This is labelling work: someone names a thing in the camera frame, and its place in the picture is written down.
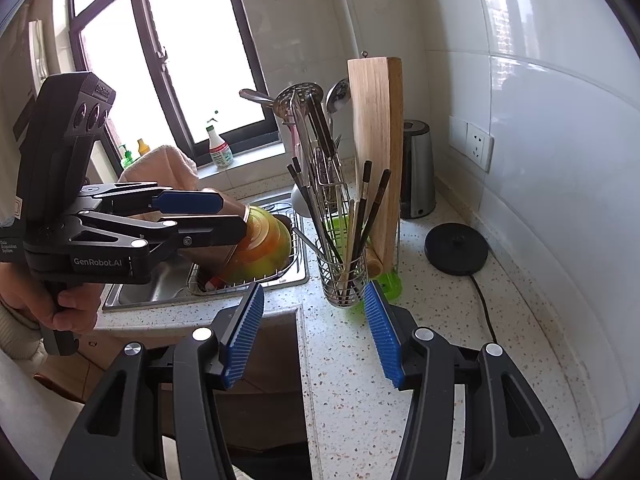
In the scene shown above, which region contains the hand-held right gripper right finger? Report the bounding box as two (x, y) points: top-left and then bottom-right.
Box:
(363, 280), (601, 480)

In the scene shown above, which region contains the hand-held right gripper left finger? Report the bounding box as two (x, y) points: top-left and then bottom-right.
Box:
(50, 281), (266, 480)

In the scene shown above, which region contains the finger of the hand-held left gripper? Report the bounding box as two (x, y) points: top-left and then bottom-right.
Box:
(62, 212), (249, 263)
(77, 183), (224, 223)

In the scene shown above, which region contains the metal wire utensil holder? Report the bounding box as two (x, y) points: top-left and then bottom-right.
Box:
(316, 247), (371, 308)

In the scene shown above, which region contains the group of mixed chopsticks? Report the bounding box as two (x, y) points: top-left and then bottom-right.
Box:
(286, 157), (393, 301)

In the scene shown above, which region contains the person's left forearm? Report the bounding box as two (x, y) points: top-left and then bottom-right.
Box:
(0, 302), (48, 376)

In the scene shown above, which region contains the person's left hand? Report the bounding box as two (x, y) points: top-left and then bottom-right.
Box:
(0, 260), (103, 336)

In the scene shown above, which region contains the brown bowl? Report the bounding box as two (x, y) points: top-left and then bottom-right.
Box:
(165, 187), (251, 283)

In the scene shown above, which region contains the brown base cabinet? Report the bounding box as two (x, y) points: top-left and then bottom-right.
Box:
(30, 310), (308, 480)

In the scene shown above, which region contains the yellow orange bowl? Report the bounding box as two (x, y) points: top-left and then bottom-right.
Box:
(217, 205), (293, 286)

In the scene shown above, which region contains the green drip tray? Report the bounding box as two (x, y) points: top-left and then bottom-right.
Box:
(320, 212), (403, 313)

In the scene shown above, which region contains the white spray bottle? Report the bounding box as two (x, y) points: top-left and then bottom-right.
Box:
(205, 110), (235, 170)

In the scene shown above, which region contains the wooden rolling pin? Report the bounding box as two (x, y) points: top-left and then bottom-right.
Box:
(364, 242), (386, 277)

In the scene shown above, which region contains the stainless steel sink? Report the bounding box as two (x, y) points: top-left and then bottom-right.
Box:
(102, 200), (311, 313)

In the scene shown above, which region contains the black kettle base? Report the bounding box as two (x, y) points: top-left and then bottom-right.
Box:
(424, 222), (489, 276)

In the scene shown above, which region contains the steel serving spoon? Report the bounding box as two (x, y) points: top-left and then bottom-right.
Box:
(239, 88), (281, 108)

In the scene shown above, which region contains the dark framed window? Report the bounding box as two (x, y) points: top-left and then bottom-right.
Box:
(70, 0), (281, 168)

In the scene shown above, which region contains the steel slotted skimmer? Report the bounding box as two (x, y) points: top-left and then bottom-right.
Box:
(274, 82), (346, 171)

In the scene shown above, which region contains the stainless steel electric kettle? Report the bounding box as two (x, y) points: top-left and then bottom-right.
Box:
(400, 120), (437, 220)

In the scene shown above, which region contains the steel ladle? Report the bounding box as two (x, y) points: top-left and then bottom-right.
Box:
(325, 79), (351, 126)

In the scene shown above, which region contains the wooden cutting board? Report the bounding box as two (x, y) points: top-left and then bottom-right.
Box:
(347, 50), (404, 271)

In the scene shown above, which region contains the wire dish rack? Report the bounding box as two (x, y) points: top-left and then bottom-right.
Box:
(187, 180), (401, 296)

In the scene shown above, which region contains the white wall socket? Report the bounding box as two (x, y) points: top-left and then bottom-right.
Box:
(466, 121), (495, 174)

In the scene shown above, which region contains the white blank wall plate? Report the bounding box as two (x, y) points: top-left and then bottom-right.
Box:
(448, 115), (469, 153)

